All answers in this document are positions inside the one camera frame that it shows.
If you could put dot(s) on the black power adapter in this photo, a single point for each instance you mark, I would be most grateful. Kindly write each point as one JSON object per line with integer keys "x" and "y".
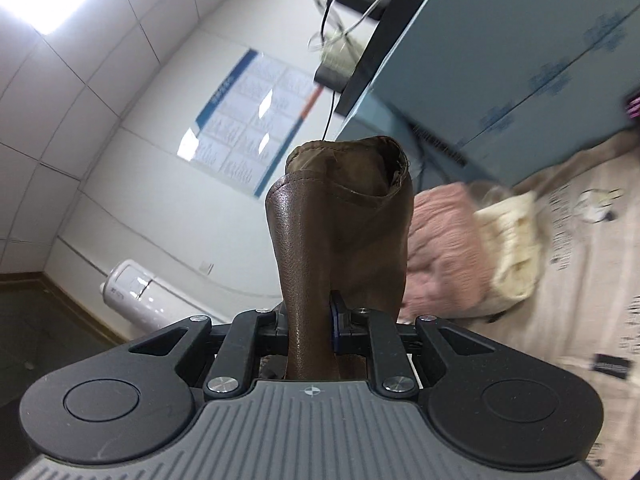
{"x": 330, "y": 80}

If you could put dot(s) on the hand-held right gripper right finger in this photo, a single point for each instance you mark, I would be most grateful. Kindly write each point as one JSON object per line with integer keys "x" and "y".
{"x": 334, "y": 325}

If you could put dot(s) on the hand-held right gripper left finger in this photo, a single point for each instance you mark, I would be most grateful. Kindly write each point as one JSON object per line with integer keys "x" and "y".
{"x": 270, "y": 327}

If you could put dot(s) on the white power adapter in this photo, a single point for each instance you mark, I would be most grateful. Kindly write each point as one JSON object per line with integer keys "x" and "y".
{"x": 340, "y": 57}

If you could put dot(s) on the brown leather garment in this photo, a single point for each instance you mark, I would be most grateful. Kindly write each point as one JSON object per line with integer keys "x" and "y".
{"x": 340, "y": 240}

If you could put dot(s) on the cream knit sweater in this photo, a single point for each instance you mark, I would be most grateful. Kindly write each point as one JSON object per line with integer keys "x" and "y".
{"x": 515, "y": 250}

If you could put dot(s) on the small black object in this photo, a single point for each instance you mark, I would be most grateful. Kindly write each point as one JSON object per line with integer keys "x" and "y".
{"x": 610, "y": 366}

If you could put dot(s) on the white tower air conditioner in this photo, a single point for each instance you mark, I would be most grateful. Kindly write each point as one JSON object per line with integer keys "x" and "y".
{"x": 135, "y": 290}

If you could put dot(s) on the pink knit sweater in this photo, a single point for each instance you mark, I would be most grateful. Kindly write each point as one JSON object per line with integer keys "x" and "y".
{"x": 440, "y": 250}

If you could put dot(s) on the wall poster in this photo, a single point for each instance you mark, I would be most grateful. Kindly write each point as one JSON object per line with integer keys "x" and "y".
{"x": 240, "y": 125}

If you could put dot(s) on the printed bed sheet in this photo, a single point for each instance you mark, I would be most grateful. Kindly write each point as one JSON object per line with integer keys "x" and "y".
{"x": 575, "y": 285}

